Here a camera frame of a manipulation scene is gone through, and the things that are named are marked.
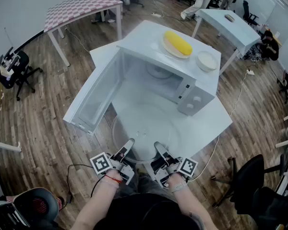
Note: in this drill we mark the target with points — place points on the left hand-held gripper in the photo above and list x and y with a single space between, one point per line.
120 168

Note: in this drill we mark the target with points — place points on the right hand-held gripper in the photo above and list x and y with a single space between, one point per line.
172 168

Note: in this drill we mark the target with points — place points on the clear glass turntable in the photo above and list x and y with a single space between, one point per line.
144 126

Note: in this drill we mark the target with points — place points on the person's left forearm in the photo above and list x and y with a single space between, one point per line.
98 205

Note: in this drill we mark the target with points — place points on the person's right forearm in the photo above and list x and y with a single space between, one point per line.
192 205

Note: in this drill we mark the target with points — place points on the person's grey trousers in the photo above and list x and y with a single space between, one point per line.
144 183

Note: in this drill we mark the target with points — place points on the beige watch band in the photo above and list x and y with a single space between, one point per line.
179 187

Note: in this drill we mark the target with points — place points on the white microwave knob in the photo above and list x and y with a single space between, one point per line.
198 99
190 106

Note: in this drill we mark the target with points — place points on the person's black shirt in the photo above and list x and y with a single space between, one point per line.
146 212

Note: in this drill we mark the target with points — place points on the red checkered cloth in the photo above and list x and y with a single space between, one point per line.
60 202

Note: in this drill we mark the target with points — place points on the beige oval plate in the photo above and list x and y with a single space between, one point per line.
169 50

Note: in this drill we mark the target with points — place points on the white round bowl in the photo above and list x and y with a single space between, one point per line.
207 60

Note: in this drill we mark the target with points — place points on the yellow corn cob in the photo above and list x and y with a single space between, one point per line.
177 42

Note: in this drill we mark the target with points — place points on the white microwave oven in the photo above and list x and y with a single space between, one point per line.
144 37

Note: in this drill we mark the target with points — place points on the grey stool with red centre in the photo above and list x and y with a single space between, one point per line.
24 202

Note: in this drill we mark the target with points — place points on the white power strip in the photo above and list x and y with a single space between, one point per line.
250 72
157 14

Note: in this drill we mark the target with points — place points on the black grey machine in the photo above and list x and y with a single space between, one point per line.
4 214

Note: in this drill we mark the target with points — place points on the long white table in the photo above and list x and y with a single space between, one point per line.
220 25

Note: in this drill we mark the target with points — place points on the white grey device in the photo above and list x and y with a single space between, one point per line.
8 66

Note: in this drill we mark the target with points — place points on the small brown dish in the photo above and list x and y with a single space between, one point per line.
229 17

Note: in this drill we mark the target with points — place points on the pink checkered table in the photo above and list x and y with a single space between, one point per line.
81 6

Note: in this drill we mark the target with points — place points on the white table frame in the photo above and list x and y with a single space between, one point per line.
4 145
286 142

